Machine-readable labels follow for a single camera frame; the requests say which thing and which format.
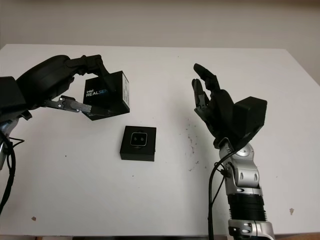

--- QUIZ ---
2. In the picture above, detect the small silver-rimmed camera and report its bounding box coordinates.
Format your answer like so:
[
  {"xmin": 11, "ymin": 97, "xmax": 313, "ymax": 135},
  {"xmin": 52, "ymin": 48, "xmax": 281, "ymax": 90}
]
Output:
[{"xmin": 130, "ymin": 131, "xmax": 148, "ymax": 146}]

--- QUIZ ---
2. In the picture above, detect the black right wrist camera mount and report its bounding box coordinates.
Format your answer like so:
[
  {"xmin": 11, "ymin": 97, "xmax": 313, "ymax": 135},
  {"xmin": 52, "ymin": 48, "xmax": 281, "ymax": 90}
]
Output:
[{"xmin": 233, "ymin": 96, "xmax": 268, "ymax": 148}]

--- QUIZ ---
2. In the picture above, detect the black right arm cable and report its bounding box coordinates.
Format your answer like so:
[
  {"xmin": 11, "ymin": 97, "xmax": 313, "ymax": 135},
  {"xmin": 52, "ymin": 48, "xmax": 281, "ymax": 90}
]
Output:
[{"xmin": 207, "ymin": 149, "xmax": 236, "ymax": 240}]

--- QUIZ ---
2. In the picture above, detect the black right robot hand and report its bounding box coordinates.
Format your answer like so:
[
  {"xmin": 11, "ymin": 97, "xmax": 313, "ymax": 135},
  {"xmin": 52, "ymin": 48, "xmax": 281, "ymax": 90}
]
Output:
[{"xmin": 191, "ymin": 63, "xmax": 241, "ymax": 149}]

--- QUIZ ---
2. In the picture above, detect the black camera box base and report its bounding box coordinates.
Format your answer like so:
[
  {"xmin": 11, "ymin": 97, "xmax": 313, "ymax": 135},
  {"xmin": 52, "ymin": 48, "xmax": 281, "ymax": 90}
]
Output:
[{"xmin": 119, "ymin": 125, "xmax": 157, "ymax": 162}]

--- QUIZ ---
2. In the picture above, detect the black RealSense box lid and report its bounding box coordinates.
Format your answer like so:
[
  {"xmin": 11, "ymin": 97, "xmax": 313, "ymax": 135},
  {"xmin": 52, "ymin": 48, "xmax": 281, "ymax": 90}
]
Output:
[{"xmin": 82, "ymin": 70, "xmax": 132, "ymax": 123}]

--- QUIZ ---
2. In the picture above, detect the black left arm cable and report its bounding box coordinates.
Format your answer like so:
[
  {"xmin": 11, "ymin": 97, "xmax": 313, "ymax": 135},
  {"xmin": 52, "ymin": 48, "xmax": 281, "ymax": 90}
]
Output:
[{"xmin": 0, "ymin": 134, "xmax": 26, "ymax": 213}]

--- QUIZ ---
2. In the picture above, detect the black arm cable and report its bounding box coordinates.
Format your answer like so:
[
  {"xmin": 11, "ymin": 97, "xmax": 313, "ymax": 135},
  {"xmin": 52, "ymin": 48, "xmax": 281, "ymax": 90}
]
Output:
[
  {"xmin": 0, "ymin": 134, "xmax": 26, "ymax": 213},
  {"xmin": 207, "ymin": 149, "xmax": 236, "ymax": 240}
]

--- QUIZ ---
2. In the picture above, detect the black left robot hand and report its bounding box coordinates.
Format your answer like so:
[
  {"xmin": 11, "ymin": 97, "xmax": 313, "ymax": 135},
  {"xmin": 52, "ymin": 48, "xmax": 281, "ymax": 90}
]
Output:
[{"xmin": 16, "ymin": 54, "xmax": 116, "ymax": 115}]

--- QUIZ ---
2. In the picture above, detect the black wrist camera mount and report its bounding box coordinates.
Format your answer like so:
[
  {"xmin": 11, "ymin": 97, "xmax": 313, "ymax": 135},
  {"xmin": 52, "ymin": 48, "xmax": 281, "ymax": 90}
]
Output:
[
  {"xmin": 0, "ymin": 76, "xmax": 27, "ymax": 111},
  {"xmin": 233, "ymin": 96, "xmax": 268, "ymax": 148}
]

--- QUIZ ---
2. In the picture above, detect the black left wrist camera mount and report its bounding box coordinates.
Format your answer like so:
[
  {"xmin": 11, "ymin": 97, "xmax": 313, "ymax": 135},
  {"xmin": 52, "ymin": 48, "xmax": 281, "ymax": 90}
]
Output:
[{"xmin": 0, "ymin": 76, "xmax": 27, "ymax": 111}]

